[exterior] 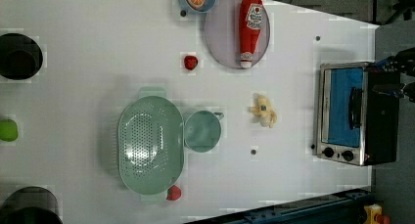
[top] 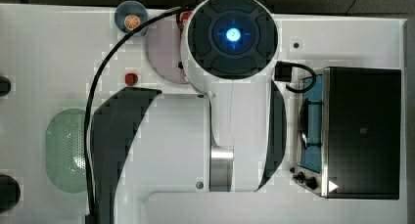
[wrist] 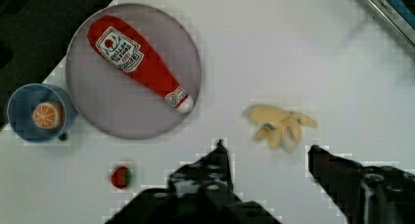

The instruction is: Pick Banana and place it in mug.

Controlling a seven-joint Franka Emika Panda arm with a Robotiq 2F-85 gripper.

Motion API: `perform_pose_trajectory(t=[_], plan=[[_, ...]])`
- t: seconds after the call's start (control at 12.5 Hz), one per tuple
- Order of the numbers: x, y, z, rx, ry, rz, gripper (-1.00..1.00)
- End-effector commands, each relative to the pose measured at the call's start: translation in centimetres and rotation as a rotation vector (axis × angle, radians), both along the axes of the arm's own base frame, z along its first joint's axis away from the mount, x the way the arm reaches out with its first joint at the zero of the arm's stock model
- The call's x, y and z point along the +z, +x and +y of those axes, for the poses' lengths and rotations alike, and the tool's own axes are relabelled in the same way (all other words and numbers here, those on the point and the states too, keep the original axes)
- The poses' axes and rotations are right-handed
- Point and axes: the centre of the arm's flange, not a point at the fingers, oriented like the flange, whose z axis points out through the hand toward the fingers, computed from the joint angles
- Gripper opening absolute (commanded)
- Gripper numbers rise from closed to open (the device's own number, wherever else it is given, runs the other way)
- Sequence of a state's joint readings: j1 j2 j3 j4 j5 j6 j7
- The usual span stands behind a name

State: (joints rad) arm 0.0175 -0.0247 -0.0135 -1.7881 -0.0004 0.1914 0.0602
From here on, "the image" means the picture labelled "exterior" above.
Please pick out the green mug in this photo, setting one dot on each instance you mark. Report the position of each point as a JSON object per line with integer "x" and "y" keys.
{"x": 203, "y": 130}

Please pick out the green apple toy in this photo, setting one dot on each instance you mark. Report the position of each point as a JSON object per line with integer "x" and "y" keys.
{"x": 8, "y": 130}

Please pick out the red strawberry toy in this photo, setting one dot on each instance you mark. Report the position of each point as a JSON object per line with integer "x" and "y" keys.
{"x": 190, "y": 62}

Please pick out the blue metal frame rail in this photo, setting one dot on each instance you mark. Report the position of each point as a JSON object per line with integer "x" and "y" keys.
{"x": 339, "y": 208}

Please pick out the black round container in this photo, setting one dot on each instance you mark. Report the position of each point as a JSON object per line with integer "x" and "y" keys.
{"x": 20, "y": 56}
{"x": 31, "y": 205}

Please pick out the blue bowl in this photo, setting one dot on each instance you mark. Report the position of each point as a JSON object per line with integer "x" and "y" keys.
{"x": 209, "y": 4}

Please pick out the black round container upper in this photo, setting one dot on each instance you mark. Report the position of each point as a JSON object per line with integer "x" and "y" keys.
{"x": 20, "y": 56}

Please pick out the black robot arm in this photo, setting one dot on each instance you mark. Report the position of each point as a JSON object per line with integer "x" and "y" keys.
{"x": 402, "y": 62}

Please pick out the grey round plate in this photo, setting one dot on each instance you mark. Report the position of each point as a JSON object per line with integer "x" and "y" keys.
{"x": 222, "y": 32}

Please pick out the yellow red toy figure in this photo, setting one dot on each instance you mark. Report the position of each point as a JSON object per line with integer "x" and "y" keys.
{"x": 375, "y": 215}

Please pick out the black round container lower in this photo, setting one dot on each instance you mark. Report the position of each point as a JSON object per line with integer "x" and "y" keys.
{"x": 31, "y": 205}

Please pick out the red tomato toy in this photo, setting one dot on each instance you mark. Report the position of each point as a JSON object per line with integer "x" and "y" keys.
{"x": 173, "y": 193}

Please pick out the red plush ketchup bottle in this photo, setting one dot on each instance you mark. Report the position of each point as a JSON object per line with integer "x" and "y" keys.
{"x": 250, "y": 20}

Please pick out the green perforated colander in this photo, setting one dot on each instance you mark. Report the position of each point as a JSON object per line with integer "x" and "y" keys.
{"x": 150, "y": 143}

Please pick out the silver toaster oven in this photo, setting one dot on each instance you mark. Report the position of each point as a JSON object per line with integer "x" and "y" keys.
{"x": 356, "y": 123}

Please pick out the yellow plush peeled banana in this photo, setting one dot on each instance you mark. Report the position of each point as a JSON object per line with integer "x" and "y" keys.
{"x": 263, "y": 110}

